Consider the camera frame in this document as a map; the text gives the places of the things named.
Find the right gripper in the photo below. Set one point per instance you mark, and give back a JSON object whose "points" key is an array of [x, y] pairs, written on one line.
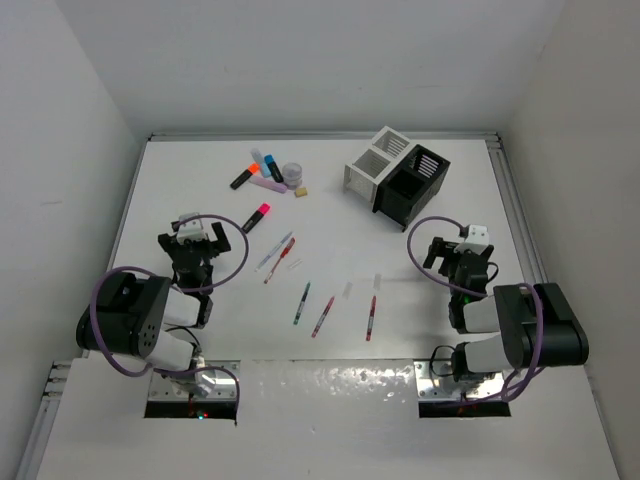
{"points": [[442, 249]]}

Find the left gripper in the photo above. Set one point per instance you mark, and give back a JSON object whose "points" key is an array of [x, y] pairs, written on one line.
{"points": [[216, 246]]}

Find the red gel pen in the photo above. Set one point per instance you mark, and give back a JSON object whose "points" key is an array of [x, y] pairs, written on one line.
{"points": [[322, 317], [371, 318]]}

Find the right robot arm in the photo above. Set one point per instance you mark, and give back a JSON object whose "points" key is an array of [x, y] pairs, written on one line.
{"points": [[527, 327]]}

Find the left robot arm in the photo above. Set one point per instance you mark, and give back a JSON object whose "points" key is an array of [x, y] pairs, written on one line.
{"points": [[135, 315]]}

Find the black slotted container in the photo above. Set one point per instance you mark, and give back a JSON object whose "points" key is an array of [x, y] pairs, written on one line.
{"points": [[418, 177]]}

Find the pink cap black highlighter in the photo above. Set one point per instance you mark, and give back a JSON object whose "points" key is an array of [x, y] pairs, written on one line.
{"points": [[256, 217]]}

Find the blue gel pen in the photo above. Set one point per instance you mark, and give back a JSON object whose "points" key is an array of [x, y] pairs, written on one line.
{"points": [[273, 251]]}

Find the lilac highlighter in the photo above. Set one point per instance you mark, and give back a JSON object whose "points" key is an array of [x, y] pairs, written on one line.
{"points": [[268, 184]]}

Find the red slim pen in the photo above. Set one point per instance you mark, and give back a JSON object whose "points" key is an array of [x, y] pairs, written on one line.
{"points": [[282, 255]]}

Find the orange cap black highlighter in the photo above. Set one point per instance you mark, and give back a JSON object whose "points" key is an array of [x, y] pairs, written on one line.
{"points": [[244, 176]]}

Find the light blue highlighter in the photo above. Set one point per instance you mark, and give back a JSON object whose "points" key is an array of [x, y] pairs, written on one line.
{"points": [[260, 161]]}

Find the white slotted container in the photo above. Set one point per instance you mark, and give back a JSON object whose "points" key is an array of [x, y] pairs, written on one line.
{"points": [[374, 162]]}

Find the blue cap black highlighter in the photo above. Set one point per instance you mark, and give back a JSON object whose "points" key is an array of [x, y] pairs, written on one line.
{"points": [[273, 168]]}

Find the round translucent tape dispenser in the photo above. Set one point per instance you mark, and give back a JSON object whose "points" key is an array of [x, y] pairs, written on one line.
{"points": [[292, 173]]}

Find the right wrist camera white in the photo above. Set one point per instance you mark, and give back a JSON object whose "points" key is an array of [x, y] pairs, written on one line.
{"points": [[473, 238]]}

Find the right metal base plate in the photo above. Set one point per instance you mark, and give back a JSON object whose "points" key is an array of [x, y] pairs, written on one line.
{"points": [[436, 384]]}

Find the metal base plate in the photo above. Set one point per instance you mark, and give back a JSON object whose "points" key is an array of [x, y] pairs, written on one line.
{"points": [[436, 384], [213, 385]]}

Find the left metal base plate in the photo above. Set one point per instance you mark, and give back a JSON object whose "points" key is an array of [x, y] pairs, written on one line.
{"points": [[213, 385]]}

